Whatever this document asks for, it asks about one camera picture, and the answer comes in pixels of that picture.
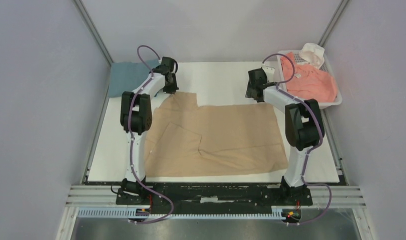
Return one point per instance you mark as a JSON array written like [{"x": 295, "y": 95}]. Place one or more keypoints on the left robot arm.
[{"x": 136, "y": 120}]

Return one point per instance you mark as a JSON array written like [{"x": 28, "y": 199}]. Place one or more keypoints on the pink t shirt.
[{"x": 308, "y": 82}]

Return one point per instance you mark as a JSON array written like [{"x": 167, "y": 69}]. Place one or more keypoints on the white plastic basket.
[{"x": 325, "y": 67}]

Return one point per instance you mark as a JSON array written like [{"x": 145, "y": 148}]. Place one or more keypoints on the beige t shirt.
[{"x": 187, "y": 140}]

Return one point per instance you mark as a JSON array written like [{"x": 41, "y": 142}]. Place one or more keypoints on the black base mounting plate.
[{"x": 186, "y": 198}]

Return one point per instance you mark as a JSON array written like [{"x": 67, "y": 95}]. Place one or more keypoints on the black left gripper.
[{"x": 172, "y": 89}]

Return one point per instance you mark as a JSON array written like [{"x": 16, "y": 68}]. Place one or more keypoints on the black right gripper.
[{"x": 252, "y": 91}]

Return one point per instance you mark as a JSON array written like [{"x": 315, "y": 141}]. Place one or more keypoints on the white t shirt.
[{"x": 313, "y": 54}]

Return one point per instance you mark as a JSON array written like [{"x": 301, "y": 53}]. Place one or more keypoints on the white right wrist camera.
[{"x": 269, "y": 70}]

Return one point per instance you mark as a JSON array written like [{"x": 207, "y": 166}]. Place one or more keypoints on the folded grey-blue t shirt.
[{"x": 126, "y": 76}]

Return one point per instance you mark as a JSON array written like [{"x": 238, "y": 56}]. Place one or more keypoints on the white slotted cable duct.
[{"x": 135, "y": 213}]

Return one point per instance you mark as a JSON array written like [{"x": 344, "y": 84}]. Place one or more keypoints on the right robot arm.
[{"x": 304, "y": 129}]

